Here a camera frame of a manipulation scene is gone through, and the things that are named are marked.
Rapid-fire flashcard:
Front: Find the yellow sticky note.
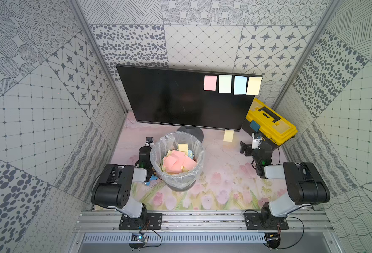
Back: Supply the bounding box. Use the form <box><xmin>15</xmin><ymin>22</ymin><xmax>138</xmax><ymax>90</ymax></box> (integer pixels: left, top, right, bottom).
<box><xmin>223</xmin><ymin>130</ymin><xmax>234</xmax><ymax>142</ymax></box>
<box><xmin>246</xmin><ymin>77</ymin><xmax>262</xmax><ymax>96</ymax></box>

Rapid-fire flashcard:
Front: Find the blue sticky note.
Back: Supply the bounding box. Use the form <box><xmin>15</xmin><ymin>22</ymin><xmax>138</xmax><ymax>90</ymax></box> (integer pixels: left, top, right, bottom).
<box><xmin>233</xmin><ymin>76</ymin><xmax>248</xmax><ymax>95</ymax></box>

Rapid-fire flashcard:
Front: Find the green sticky note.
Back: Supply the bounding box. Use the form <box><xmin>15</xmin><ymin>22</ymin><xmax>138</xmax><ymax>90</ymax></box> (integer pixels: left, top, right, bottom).
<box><xmin>219</xmin><ymin>75</ymin><xmax>232</xmax><ymax>93</ymax></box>

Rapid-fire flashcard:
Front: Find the pink sticky note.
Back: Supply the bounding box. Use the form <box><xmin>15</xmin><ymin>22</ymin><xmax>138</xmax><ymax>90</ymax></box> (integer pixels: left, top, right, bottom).
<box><xmin>204</xmin><ymin>75</ymin><xmax>218</xmax><ymax>91</ymax></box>

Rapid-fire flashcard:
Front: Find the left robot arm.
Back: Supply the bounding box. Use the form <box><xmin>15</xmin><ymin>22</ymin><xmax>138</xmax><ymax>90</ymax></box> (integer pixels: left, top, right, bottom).
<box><xmin>91</xmin><ymin>145</ymin><xmax>154</xmax><ymax>222</ymax></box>

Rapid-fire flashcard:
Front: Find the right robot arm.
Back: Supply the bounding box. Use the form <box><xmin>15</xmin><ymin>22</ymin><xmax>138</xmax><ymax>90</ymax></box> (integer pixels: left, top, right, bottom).
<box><xmin>240</xmin><ymin>142</ymin><xmax>330</xmax><ymax>228</ymax></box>

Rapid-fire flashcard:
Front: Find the pile of discarded sticky notes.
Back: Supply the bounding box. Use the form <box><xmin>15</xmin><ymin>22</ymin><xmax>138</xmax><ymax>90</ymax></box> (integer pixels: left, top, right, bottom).
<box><xmin>161</xmin><ymin>143</ymin><xmax>197</xmax><ymax>175</ymax></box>

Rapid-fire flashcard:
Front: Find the round grey monitor stand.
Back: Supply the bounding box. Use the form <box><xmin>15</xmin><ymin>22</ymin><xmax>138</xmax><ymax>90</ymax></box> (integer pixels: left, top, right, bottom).
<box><xmin>177</xmin><ymin>126</ymin><xmax>204</xmax><ymax>143</ymax></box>

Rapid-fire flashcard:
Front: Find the black computer monitor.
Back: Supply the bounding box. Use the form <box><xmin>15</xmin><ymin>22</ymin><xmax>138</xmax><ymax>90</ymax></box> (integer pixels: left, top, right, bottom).
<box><xmin>116</xmin><ymin>64</ymin><xmax>255</xmax><ymax>131</ymax></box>

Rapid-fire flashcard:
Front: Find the blue tape dispenser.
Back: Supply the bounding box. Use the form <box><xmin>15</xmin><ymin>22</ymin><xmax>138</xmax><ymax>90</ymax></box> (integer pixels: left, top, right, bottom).
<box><xmin>145</xmin><ymin>175</ymin><xmax>160</xmax><ymax>187</ymax></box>

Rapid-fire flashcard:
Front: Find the clear plastic bin liner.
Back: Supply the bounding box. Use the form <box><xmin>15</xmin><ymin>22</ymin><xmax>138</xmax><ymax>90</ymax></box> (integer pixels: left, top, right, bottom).
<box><xmin>150</xmin><ymin>131</ymin><xmax>205</xmax><ymax>191</ymax></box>

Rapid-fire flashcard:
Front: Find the mesh waste bin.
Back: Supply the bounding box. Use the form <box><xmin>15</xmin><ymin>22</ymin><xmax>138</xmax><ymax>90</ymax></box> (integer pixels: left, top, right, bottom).
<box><xmin>150</xmin><ymin>131</ymin><xmax>206</xmax><ymax>191</ymax></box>

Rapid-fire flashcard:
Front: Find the yellow black toolbox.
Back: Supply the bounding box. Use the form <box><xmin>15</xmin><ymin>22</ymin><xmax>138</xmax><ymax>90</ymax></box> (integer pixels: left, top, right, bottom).
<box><xmin>241</xmin><ymin>98</ymin><xmax>298</xmax><ymax>150</ymax></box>

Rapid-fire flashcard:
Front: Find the left controller board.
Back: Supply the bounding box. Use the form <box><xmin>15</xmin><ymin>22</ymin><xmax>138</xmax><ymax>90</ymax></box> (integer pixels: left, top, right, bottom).
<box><xmin>129</xmin><ymin>234</ymin><xmax>149</xmax><ymax>250</ymax></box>

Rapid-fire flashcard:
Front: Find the controller board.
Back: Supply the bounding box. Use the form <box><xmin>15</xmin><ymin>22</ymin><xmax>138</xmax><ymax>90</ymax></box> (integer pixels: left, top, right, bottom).
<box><xmin>129</xmin><ymin>234</ymin><xmax>149</xmax><ymax>250</ymax></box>
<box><xmin>264</xmin><ymin>233</ymin><xmax>281</xmax><ymax>249</ymax></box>

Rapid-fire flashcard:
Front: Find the right controller board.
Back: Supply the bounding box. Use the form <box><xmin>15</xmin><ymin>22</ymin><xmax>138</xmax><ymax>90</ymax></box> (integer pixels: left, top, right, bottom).
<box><xmin>264</xmin><ymin>233</ymin><xmax>281</xmax><ymax>249</ymax></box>

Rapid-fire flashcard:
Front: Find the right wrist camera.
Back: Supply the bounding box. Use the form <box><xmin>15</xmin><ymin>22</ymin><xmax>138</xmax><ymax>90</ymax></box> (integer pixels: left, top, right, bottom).
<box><xmin>251</xmin><ymin>132</ymin><xmax>262</xmax><ymax>150</ymax></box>

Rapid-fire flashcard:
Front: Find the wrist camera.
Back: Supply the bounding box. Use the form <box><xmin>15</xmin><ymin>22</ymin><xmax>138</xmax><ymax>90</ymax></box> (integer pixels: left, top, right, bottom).
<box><xmin>251</xmin><ymin>132</ymin><xmax>262</xmax><ymax>150</ymax></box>
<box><xmin>146</xmin><ymin>137</ymin><xmax>153</xmax><ymax>145</ymax></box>

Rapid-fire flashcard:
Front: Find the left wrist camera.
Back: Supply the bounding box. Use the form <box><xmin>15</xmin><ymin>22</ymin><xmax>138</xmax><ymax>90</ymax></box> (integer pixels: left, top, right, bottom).
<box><xmin>146</xmin><ymin>137</ymin><xmax>153</xmax><ymax>145</ymax></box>

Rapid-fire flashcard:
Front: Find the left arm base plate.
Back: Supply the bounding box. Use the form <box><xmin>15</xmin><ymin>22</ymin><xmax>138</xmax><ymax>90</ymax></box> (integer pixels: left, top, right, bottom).
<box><xmin>118</xmin><ymin>213</ymin><xmax>163</xmax><ymax>230</ymax></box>

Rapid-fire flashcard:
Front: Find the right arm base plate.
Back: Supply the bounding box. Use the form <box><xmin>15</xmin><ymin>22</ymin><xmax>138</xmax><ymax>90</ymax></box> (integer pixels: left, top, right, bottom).
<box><xmin>243</xmin><ymin>212</ymin><xmax>289</xmax><ymax>230</ymax></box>

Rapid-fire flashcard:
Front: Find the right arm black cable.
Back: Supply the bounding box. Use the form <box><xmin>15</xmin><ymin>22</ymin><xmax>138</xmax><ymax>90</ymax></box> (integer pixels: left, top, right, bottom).
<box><xmin>277</xmin><ymin>215</ymin><xmax>305</xmax><ymax>250</ymax></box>

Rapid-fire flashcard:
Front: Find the aluminium mounting rail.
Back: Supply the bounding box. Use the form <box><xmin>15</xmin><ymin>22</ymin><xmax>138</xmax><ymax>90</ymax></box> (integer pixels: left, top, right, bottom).
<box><xmin>73</xmin><ymin>210</ymin><xmax>334</xmax><ymax>233</ymax></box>

